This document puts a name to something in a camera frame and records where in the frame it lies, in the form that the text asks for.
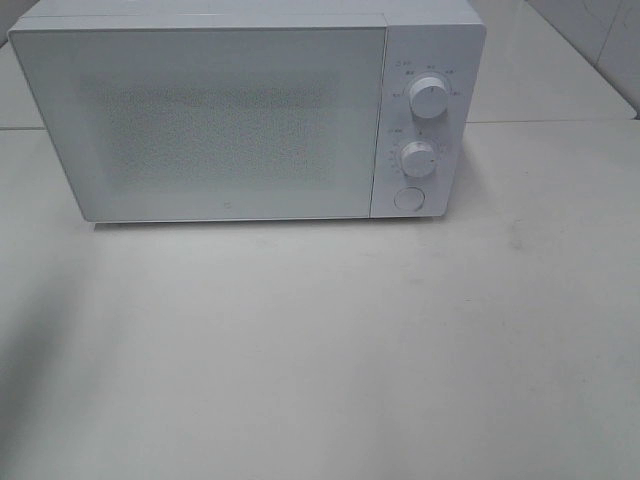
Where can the round white door release button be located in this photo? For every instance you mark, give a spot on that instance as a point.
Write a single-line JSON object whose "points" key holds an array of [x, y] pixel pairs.
{"points": [[409, 199]]}

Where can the white microwave knob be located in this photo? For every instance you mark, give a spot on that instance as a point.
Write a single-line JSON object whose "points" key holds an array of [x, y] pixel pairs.
{"points": [[428, 97], [418, 159]]}

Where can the white microwave oven body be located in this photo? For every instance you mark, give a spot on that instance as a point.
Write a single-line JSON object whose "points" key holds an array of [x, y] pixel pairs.
{"points": [[441, 38]]}

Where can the white microwave door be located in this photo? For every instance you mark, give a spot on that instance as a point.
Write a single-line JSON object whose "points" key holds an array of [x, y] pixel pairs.
{"points": [[200, 125]]}

